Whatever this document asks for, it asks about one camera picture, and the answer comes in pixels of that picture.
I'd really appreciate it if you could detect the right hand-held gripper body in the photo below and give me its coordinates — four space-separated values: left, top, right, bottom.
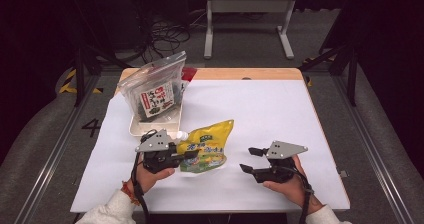
254 140 309 184

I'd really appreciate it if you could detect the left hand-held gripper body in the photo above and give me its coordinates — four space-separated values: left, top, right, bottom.
134 128 184 175

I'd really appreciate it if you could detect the yellow spouted pouch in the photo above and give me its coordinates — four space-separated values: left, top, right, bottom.
175 118 235 175

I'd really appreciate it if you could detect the white divided plastic bin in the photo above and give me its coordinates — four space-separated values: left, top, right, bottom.
128 80 184 139

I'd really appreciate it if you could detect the clear bag of dried seaweed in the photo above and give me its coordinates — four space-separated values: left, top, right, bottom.
116 50 188 124

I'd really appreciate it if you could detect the red and white snack bag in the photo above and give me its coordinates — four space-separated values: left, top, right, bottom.
181 66 198 84

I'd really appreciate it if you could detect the person's left hand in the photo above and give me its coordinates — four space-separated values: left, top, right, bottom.
134 153 176 195

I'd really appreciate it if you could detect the person's right hand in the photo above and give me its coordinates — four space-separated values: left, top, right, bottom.
262 155 323 215

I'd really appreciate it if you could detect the white sheet table cover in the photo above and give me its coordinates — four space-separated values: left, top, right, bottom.
70 79 351 214

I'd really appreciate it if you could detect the wooden table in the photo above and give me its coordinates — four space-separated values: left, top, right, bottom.
114 67 334 153

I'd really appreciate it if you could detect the black metal stand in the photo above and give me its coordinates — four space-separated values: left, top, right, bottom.
298 0 361 108
69 0 133 108

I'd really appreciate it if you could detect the white metal stand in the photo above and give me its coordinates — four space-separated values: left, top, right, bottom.
203 0 299 61

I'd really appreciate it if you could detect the right hand-held gripper cable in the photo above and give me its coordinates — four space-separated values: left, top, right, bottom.
283 165 316 224

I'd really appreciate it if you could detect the hand-held gripper cable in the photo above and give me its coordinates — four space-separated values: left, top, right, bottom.
130 128 159 224
283 165 316 224

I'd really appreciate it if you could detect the red bead bracelet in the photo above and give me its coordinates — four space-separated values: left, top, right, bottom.
120 180 142 207

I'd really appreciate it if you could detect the left hand-held gripper cable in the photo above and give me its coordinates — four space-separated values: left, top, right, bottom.
130 128 159 224

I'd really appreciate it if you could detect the aluminium floor rail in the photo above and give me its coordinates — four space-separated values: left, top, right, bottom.
331 73 416 224
12 73 103 224

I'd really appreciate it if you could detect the tangle of black floor cables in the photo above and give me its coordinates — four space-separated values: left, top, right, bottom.
131 8 204 69

